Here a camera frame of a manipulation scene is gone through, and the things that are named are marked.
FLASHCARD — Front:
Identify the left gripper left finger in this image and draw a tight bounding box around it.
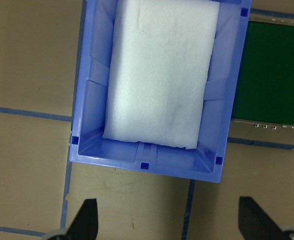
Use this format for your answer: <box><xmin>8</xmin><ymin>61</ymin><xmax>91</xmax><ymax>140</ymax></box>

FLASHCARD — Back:
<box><xmin>66</xmin><ymin>198</ymin><xmax>99</xmax><ymax>240</ymax></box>

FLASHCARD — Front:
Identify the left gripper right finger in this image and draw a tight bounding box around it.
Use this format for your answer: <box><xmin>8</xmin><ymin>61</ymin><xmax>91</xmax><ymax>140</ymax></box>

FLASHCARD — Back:
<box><xmin>238</xmin><ymin>196</ymin><xmax>285</xmax><ymax>240</ymax></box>

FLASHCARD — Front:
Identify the blue source bin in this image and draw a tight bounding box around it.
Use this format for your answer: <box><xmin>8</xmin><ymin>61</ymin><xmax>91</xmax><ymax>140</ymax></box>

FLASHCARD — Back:
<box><xmin>69</xmin><ymin>0</ymin><xmax>252</xmax><ymax>183</ymax></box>

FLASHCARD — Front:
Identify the green conveyor belt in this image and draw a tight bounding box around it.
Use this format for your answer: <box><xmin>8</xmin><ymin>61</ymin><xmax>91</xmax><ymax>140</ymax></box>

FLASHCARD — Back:
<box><xmin>232</xmin><ymin>22</ymin><xmax>294</xmax><ymax>127</ymax></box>

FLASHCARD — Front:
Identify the white foam pad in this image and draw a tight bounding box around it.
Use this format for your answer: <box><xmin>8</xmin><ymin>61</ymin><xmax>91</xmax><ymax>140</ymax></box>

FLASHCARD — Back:
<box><xmin>103</xmin><ymin>0</ymin><xmax>220</xmax><ymax>149</ymax></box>

